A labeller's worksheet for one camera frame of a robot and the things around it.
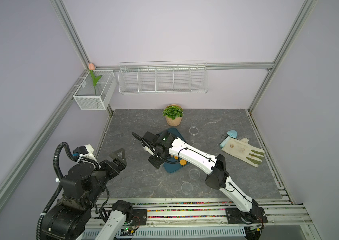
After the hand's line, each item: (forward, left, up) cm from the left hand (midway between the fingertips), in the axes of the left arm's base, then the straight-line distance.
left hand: (117, 156), depth 56 cm
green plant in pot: (+41, -24, -21) cm, 52 cm away
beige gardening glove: (+17, -68, -35) cm, 79 cm away
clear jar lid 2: (+24, -39, -36) cm, 58 cm away
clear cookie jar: (+29, -36, -26) cm, 53 cm away
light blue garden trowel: (+31, -65, -34) cm, 80 cm away
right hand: (+9, -13, -23) cm, 28 cm away
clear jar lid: (-4, -28, -35) cm, 45 cm away
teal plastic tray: (-2, -22, -6) cm, 23 cm away
